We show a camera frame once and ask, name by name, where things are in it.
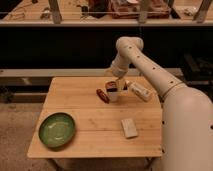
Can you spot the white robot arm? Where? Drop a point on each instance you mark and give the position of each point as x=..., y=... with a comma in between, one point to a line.
x=187, y=132

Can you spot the white rectangular sponge block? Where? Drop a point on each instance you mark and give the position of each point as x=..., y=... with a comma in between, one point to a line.
x=129, y=128

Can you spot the green ceramic bowl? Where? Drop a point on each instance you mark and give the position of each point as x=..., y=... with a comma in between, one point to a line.
x=57, y=130

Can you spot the wooden table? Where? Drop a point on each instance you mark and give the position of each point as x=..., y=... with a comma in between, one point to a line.
x=99, y=130

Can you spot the red brown snack bar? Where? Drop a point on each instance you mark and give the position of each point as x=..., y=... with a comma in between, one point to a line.
x=102, y=95

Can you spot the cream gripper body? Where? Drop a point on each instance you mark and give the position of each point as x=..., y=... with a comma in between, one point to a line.
x=120, y=82

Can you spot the white plastic bottle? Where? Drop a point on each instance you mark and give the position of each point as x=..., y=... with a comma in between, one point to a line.
x=139, y=90

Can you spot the cluttered back workbench shelf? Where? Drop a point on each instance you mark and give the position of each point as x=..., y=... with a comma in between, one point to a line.
x=107, y=12

